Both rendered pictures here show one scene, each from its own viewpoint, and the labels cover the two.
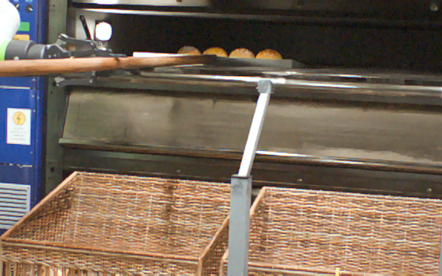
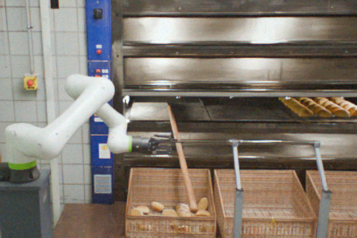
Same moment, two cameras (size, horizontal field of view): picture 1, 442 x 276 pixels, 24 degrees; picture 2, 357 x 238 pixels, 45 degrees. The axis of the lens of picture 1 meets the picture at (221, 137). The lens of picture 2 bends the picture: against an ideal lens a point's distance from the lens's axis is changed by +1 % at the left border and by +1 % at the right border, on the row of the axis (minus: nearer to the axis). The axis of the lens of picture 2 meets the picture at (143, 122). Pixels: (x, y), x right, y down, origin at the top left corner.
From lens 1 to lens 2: 125 cm
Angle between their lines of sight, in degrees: 16
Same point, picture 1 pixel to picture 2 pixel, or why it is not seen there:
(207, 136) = (189, 150)
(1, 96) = (95, 138)
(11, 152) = (101, 162)
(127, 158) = (153, 160)
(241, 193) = (240, 196)
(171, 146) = (174, 156)
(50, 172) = (118, 168)
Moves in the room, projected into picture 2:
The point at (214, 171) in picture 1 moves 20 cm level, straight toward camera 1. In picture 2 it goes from (191, 163) to (201, 173)
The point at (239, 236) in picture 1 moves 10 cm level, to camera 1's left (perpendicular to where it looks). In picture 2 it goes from (239, 213) to (223, 215)
